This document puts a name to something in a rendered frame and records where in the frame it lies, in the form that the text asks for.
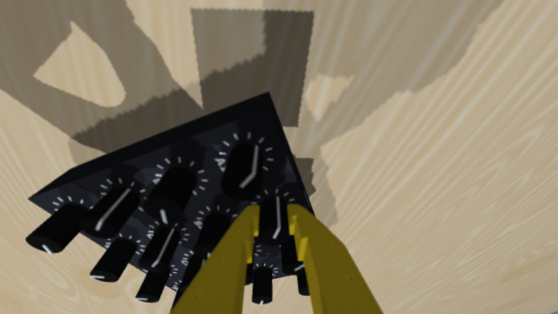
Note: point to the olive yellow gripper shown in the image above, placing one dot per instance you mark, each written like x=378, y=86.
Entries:
x=335, y=283

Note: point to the black knob box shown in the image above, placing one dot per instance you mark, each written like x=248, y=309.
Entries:
x=197, y=171

